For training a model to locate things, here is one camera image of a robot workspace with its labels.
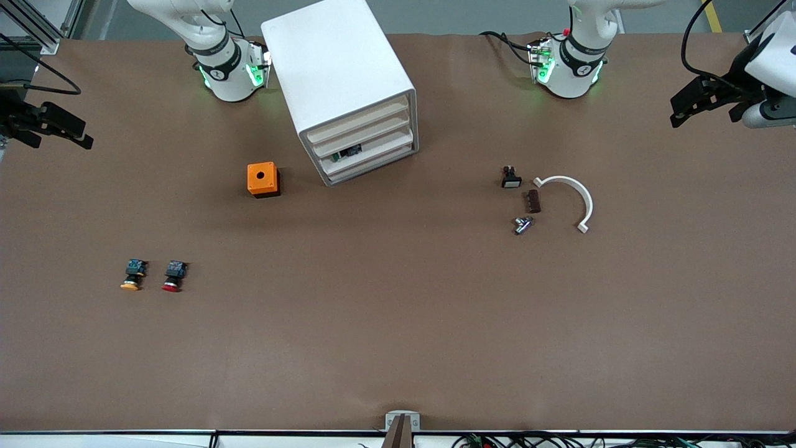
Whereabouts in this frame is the white curved bracket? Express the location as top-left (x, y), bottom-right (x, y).
top-left (533, 175), bottom-right (594, 235)

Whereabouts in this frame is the red push button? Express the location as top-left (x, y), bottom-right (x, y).
top-left (162, 259), bottom-right (189, 293)

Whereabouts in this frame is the yellow push button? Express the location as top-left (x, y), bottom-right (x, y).
top-left (120, 259), bottom-right (150, 292)

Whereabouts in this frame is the black cable bundle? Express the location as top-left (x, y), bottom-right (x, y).
top-left (451, 432), bottom-right (796, 448)

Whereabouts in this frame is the white drawer cabinet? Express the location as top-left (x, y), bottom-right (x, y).
top-left (261, 0), bottom-right (419, 187)

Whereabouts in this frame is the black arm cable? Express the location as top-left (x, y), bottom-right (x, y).
top-left (0, 32), bottom-right (83, 96)
top-left (681, 0), bottom-right (747, 85)

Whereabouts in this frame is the orange button box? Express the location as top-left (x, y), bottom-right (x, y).
top-left (247, 162), bottom-right (281, 198)

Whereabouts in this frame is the black base cable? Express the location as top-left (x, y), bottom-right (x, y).
top-left (479, 30), bottom-right (538, 67)

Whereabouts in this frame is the white drawer holding green button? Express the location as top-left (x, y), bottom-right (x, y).
top-left (320, 128), bottom-right (414, 172)

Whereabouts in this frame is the aluminium frame profile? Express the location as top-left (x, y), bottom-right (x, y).
top-left (0, 0), bottom-right (85, 55)
top-left (743, 0), bottom-right (790, 49)

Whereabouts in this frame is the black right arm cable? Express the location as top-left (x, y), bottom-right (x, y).
top-left (0, 32), bottom-right (83, 96)

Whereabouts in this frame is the white empty drawer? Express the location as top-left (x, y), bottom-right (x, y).
top-left (326, 144), bottom-right (417, 184)
top-left (306, 93), bottom-right (410, 146)

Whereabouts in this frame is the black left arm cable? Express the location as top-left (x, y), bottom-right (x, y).
top-left (681, 0), bottom-right (747, 85)

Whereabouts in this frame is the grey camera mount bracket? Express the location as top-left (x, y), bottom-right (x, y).
top-left (385, 411), bottom-right (421, 448)

